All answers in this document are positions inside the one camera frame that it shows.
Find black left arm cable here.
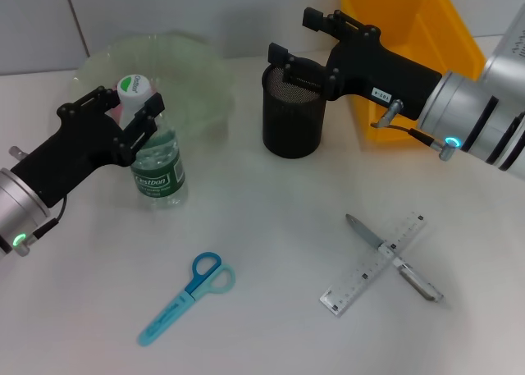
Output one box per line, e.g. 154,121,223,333
14,194,69,258

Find black mesh pen cup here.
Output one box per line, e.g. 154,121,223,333
261,57,331,160

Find grey right arm cable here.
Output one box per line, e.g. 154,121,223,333
370,98,461,162

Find yellow plastic bin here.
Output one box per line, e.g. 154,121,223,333
336,0,486,144

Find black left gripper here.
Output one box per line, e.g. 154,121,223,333
10,85,166,208

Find grey white pen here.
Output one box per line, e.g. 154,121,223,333
345,213,445,309

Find blue children's scissors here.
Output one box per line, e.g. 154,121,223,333
138,251,237,347

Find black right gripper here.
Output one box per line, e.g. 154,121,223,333
267,7,444,117

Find clear green-label water bottle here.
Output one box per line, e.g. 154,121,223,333
116,74,189,211

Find green glass fruit plate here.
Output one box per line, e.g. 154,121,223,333
67,32,237,154

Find pink knitted peach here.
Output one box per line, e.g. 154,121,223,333
111,83,160,125

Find clear plastic ruler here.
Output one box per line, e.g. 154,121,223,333
319,210,428,318

